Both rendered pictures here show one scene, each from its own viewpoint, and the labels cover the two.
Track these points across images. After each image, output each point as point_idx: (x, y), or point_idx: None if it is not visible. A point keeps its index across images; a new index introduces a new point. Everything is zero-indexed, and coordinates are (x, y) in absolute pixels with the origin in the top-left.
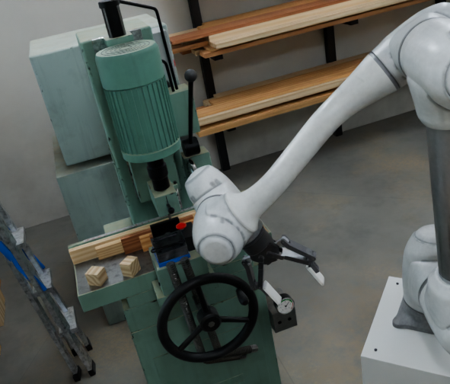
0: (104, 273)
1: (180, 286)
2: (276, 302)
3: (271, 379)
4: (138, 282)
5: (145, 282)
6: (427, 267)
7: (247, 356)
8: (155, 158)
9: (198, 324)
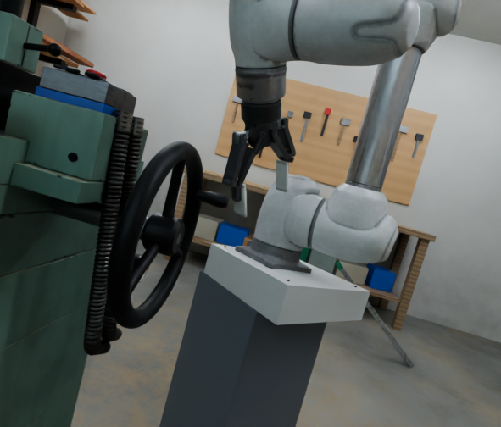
0: None
1: (175, 145)
2: (245, 211)
3: (66, 416)
4: None
5: (4, 159)
6: (314, 197)
7: (61, 373)
8: None
9: (35, 297)
